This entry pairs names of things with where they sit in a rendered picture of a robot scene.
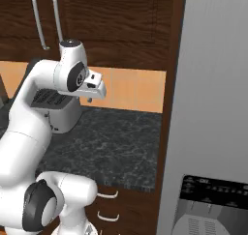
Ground dark wood drawer front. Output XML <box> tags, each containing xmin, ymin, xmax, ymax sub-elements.
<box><xmin>94</xmin><ymin>184</ymin><xmax>160</xmax><ymax>213</ymax></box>
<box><xmin>86</xmin><ymin>203</ymin><xmax>159</xmax><ymax>235</ymax></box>

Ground silver cupboard handle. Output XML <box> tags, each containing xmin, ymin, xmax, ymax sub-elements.
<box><xmin>31</xmin><ymin>0</ymin><xmax>50</xmax><ymax>51</ymax></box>
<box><xmin>51</xmin><ymin>0</ymin><xmax>66</xmax><ymax>44</ymax></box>

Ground dark wood cupboard door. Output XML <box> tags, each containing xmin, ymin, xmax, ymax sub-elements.
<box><xmin>0</xmin><ymin>0</ymin><xmax>50</xmax><ymax>63</ymax></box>
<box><xmin>47</xmin><ymin>0</ymin><xmax>177</xmax><ymax>73</ymax></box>

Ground dark wood side panel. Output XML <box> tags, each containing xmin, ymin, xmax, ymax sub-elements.
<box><xmin>153</xmin><ymin>0</ymin><xmax>189</xmax><ymax>235</ymax></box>

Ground silver drawer handle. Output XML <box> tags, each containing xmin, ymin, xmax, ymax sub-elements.
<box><xmin>96</xmin><ymin>210</ymin><xmax>121</xmax><ymax>222</ymax></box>
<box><xmin>96</xmin><ymin>190</ymin><xmax>120</xmax><ymax>200</ymax></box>

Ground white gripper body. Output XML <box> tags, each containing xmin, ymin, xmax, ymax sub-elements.
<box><xmin>77</xmin><ymin>78</ymin><xmax>108</xmax><ymax>101</ymax></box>

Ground grey fridge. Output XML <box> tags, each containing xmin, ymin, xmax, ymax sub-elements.
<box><xmin>156</xmin><ymin>0</ymin><xmax>248</xmax><ymax>235</ymax></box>

